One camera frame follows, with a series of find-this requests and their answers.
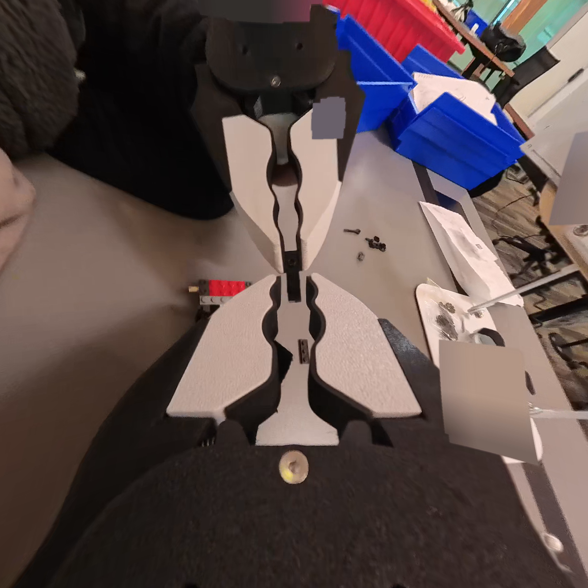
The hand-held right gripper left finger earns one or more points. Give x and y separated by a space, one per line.
229 363

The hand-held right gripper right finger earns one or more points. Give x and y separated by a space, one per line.
363 363

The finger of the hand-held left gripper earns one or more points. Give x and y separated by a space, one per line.
321 183
248 183

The partly built brick car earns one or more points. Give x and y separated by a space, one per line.
225 287

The small black square brick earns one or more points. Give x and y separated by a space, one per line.
291 262

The person's left forearm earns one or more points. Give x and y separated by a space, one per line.
138 115

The black lego plate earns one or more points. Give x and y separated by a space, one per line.
302 351

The cluster of black clips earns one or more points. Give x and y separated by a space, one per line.
376 243

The white wooden book stand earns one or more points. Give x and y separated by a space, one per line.
432 312

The clear bag of black parts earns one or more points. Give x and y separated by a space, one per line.
445 317

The loose grey black finger pad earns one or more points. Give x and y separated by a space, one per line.
489 336

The red plastic bin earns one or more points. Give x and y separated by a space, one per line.
404 23

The nested blue plastic bins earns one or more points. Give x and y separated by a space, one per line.
459 142

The white printed sheet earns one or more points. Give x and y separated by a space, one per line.
441 89

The white printed paper bag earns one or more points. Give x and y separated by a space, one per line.
464 248

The wooden side table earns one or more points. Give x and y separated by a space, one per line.
477 41

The open instruction booklet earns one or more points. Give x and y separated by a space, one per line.
546 151

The black office chair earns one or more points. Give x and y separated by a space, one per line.
528 73

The person's dark cardigan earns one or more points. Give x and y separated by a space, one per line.
32 78

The person's beige hoodie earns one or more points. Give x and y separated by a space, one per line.
11 206

